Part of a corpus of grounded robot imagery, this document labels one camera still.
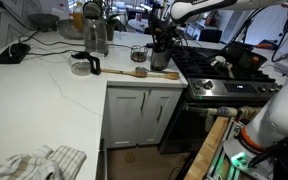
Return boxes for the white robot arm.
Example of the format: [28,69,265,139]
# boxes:
[170,0,288,167]

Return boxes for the steel utensil holder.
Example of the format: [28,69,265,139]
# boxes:
[150,48,172,71]

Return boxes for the stove knob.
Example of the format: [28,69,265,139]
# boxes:
[193,80,213,90]

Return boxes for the stainless gas stove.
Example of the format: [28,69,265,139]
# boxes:
[159,46,279,154]

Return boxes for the stove control panel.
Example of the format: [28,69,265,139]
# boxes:
[224,83,256,93]

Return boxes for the wooden spoon on counter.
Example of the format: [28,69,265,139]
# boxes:
[101,69,180,80]

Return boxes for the white cabinet doors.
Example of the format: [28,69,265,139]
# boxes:
[104,87,182,148]

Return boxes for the glass coffee carafe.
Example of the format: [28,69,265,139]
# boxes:
[69,51,101,76]

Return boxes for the potted green plant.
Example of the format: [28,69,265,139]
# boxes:
[103,0,126,41]

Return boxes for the glass blender jar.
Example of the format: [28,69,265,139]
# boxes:
[83,0,108,58]

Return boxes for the white spoon rest spoon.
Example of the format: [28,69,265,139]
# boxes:
[211,56,234,79]

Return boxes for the orange bottle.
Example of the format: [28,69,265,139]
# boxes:
[73,2,83,31]

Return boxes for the metal bowl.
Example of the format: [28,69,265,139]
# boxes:
[56,19,83,40]

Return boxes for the striped dish towel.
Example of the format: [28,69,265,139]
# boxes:
[0,145,87,180]

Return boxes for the dark stone bowl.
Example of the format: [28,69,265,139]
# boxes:
[28,14,59,32]

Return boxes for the black power adapter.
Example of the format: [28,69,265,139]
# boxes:
[0,43,31,64]

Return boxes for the small glass wire cup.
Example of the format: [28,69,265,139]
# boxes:
[130,45,148,62]

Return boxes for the orange handled saucepan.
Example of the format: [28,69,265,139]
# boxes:
[225,44,267,71]

